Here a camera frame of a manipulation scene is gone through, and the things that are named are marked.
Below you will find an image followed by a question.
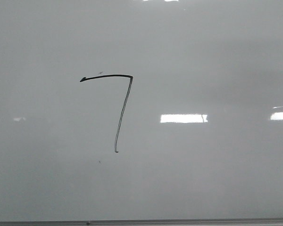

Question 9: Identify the white whiteboard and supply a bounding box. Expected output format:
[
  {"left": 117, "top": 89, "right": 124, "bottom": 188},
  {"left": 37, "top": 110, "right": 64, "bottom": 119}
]
[{"left": 0, "top": 0, "right": 283, "bottom": 222}]

